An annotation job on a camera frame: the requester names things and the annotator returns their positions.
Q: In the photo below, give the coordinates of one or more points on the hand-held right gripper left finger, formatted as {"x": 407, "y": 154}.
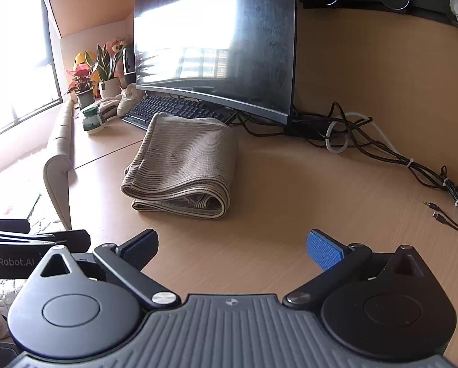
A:
{"x": 142, "y": 246}

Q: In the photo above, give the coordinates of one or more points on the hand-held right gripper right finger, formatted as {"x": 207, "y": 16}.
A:
{"x": 324, "y": 251}

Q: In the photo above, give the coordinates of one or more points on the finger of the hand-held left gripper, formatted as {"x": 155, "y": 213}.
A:
{"x": 75, "y": 239}
{"x": 6, "y": 225}

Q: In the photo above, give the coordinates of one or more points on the beige striped knit garment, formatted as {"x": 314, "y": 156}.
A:
{"x": 186, "y": 161}

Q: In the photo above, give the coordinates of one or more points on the printed play mat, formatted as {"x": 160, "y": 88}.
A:
{"x": 10, "y": 203}

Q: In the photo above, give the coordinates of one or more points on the white bottle with green cap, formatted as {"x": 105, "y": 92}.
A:
{"x": 92, "y": 120}

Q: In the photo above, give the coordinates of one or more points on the black adapter box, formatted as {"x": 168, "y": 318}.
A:
{"x": 305, "y": 125}

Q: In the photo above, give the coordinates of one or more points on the beige woven pouch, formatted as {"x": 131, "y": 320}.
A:
{"x": 108, "y": 107}

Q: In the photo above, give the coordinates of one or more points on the black keyboard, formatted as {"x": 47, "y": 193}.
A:
{"x": 163, "y": 108}

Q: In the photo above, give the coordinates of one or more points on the beige cat figurine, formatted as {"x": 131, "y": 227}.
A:
{"x": 128, "y": 99}

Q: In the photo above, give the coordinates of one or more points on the red-leaf plant in grey pot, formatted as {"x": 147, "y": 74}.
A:
{"x": 84, "y": 84}

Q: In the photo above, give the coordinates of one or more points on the snake plant in white pot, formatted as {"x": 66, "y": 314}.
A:
{"x": 109, "y": 86}

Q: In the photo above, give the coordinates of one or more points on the yellow plush toy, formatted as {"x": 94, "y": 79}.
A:
{"x": 81, "y": 60}

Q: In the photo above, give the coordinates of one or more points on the black speaker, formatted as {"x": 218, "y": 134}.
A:
{"x": 129, "y": 59}

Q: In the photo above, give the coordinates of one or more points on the red flower plush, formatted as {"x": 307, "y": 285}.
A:
{"x": 115, "y": 46}

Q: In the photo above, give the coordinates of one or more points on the black computer monitor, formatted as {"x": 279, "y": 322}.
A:
{"x": 221, "y": 34}

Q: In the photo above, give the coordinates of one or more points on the window frame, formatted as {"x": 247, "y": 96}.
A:
{"x": 46, "y": 27}

